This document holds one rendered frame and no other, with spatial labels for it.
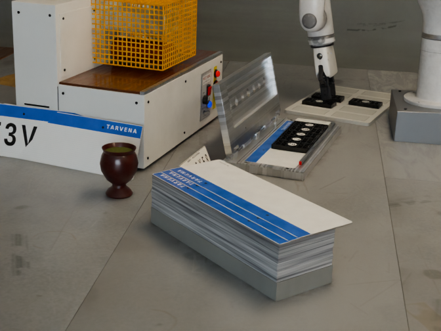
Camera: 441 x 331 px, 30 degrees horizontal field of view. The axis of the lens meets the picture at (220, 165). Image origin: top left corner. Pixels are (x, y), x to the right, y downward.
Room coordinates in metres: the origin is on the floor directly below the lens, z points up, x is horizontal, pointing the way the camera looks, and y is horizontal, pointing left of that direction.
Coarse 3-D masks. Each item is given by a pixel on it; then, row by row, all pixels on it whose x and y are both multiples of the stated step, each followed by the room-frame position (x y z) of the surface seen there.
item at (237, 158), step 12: (276, 120) 2.28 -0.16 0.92; (288, 120) 2.30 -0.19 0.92; (264, 132) 2.17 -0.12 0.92; (336, 132) 2.19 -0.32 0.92; (252, 144) 2.05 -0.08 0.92; (324, 144) 2.07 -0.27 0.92; (228, 156) 1.91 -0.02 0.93; (240, 156) 1.95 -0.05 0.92; (312, 156) 1.96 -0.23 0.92; (240, 168) 1.89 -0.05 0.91; (252, 168) 1.89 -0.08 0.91; (264, 168) 1.87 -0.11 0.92; (276, 168) 1.87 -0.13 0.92; (300, 168) 1.87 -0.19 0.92; (312, 168) 1.94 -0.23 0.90; (300, 180) 1.85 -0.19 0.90
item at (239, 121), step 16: (256, 64) 2.19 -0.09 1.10; (272, 64) 2.32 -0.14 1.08; (224, 80) 1.96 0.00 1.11; (240, 80) 2.09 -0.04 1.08; (256, 80) 2.20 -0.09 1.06; (272, 80) 2.32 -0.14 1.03; (224, 96) 1.93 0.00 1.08; (240, 96) 2.06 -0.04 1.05; (256, 96) 2.18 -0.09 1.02; (272, 96) 2.30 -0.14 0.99; (224, 112) 1.91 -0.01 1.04; (240, 112) 2.04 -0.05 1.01; (256, 112) 2.12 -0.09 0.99; (272, 112) 2.24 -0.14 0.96; (224, 128) 1.91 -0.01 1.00; (240, 128) 1.99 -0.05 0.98; (256, 128) 2.09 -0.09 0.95; (224, 144) 1.91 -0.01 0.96; (240, 144) 1.97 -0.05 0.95
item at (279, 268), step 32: (160, 192) 1.54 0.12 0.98; (192, 192) 1.46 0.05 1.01; (160, 224) 1.53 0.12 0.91; (192, 224) 1.44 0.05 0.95; (224, 224) 1.36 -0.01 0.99; (256, 224) 1.32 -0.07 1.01; (224, 256) 1.36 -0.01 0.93; (256, 256) 1.29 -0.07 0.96; (288, 256) 1.26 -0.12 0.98; (320, 256) 1.30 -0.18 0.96; (256, 288) 1.28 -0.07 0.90; (288, 288) 1.26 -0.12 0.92
